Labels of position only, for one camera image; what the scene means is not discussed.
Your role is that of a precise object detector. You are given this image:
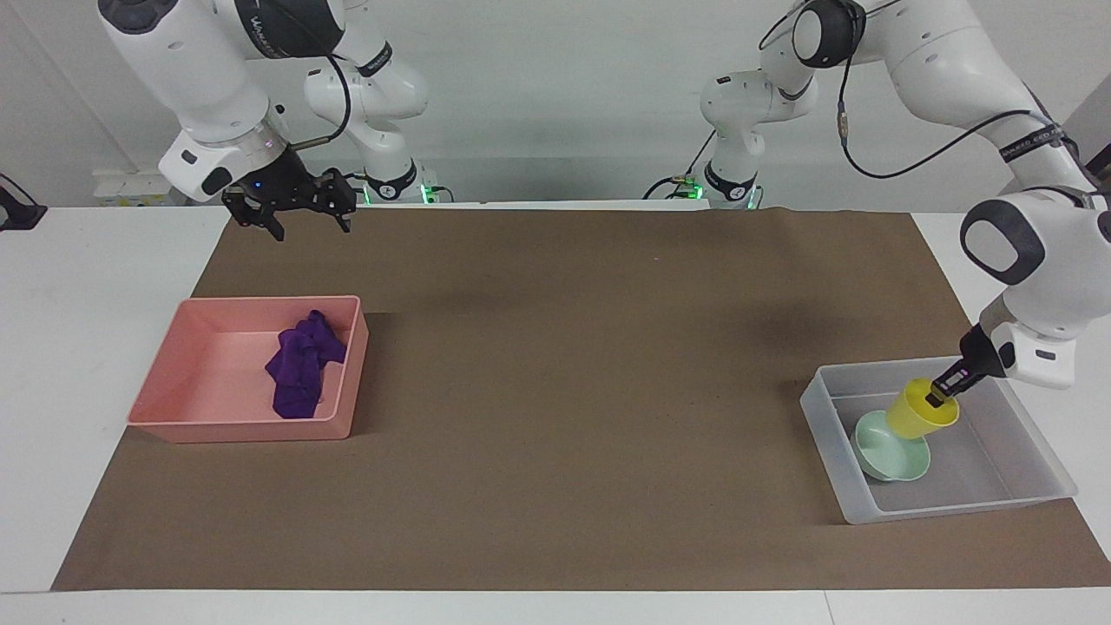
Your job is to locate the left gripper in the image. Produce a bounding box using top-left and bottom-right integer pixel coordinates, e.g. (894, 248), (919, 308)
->
(935, 323), (1006, 399)

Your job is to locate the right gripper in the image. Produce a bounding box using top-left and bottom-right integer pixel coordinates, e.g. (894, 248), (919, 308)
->
(221, 148), (358, 243)

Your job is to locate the black cable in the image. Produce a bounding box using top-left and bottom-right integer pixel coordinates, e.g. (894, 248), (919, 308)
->
(642, 128), (720, 201)
(291, 52), (353, 150)
(835, 48), (1065, 181)

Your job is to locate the light green bowl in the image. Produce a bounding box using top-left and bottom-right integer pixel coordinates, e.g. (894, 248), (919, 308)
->
(854, 410), (932, 484)

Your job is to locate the purple crumpled cloth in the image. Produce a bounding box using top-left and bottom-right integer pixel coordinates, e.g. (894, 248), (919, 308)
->
(265, 310), (348, 419)

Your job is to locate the pink plastic box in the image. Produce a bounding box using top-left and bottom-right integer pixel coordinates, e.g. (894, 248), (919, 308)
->
(127, 295), (370, 444)

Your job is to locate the yellow plastic cup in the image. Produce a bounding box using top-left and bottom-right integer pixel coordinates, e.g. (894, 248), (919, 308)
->
(885, 377), (961, 440)

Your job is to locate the translucent grey plastic box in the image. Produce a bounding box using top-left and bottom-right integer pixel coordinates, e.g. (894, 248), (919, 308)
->
(799, 354), (1079, 525)

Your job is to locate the black stand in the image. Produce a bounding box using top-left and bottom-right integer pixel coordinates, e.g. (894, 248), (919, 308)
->
(0, 172), (47, 232)

